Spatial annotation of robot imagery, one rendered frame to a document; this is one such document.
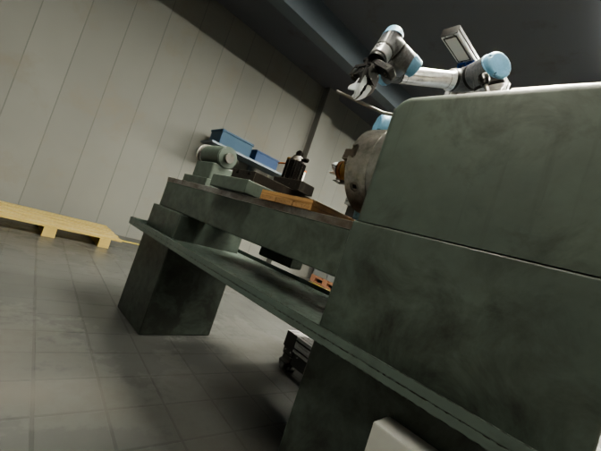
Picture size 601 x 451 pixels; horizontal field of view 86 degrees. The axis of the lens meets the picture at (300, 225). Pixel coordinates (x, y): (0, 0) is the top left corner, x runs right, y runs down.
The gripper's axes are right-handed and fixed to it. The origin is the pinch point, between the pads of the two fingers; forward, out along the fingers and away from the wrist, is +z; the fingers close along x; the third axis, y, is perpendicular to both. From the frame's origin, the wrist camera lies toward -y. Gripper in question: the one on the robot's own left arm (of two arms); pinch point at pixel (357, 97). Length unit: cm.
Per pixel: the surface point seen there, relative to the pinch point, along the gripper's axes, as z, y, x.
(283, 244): 56, 11, -18
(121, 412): 133, 31, -13
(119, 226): 91, 405, -102
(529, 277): 47, -64, -9
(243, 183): 40, 39, -6
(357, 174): 26.3, -9.9, -10.0
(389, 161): 26.0, -25.0, -2.2
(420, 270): 52, -43, -11
